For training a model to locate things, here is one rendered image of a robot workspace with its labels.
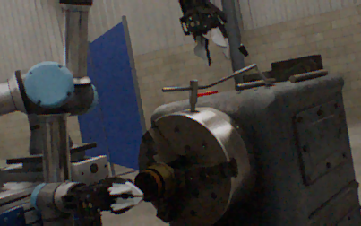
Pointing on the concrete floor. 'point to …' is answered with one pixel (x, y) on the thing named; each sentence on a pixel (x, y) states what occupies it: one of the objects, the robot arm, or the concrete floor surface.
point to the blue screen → (114, 100)
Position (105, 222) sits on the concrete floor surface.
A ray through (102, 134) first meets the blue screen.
